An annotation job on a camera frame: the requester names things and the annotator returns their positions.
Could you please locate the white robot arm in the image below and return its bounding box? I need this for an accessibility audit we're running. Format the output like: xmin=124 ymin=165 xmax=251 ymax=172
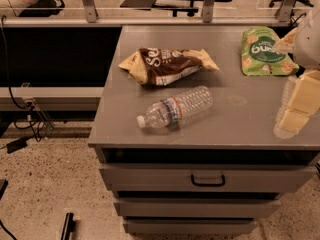
xmin=273 ymin=7 xmax=320 ymax=139

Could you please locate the green snack bag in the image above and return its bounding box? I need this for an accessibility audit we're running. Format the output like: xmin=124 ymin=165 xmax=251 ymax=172
xmin=241 ymin=26 xmax=299 ymax=76

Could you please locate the black power adapter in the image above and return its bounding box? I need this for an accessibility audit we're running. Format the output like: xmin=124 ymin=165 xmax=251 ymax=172
xmin=6 ymin=138 xmax=27 ymax=154

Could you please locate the grey drawer cabinet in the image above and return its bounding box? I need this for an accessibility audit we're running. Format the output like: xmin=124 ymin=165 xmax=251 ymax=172
xmin=89 ymin=26 xmax=319 ymax=222

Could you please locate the black power cable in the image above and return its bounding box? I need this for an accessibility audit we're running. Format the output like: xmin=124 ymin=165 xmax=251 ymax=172
xmin=0 ymin=15 xmax=46 ymax=143

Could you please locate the brown chip bag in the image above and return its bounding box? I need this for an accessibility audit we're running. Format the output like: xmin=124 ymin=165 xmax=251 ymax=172
xmin=119 ymin=48 xmax=220 ymax=86

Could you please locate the bottom grey drawer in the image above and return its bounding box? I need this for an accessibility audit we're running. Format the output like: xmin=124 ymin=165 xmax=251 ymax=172
xmin=123 ymin=218 xmax=257 ymax=234

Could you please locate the metal railing frame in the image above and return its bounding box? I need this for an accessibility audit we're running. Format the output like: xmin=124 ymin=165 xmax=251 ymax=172
xmin=1 ymin=0 xmax=299 ymax=27

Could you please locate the clear plastic water bottle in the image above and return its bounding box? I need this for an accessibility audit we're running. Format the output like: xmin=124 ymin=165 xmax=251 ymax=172
xmin=137 ymin=86 xmax=214 ymax=128

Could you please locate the top grey drawer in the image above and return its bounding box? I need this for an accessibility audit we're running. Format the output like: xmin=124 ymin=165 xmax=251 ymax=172
xmin=100 ymin=164 xmax=315 ymax=193

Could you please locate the middle grey drawer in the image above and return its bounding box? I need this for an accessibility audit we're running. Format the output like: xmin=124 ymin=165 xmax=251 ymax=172
xmin=114 ymin=198 xmax=280 ymax=218

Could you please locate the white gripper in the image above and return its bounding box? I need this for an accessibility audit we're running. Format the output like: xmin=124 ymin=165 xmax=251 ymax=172
xmin=273 ymin=28 xmax=320 ymax=133

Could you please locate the grey drawer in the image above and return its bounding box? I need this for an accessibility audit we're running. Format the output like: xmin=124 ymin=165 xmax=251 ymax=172
xmin=100 ymin=164 xmax=315 ymax=193
xmin=123 ymin=218 xmax=257 ymax=234
xmin=114 ymin=198 xmax=280 ymax=218

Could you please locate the black drawer handle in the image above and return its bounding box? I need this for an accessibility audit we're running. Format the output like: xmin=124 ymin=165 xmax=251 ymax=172
xmin=190 ymin=175 xmax=226 ymax=187

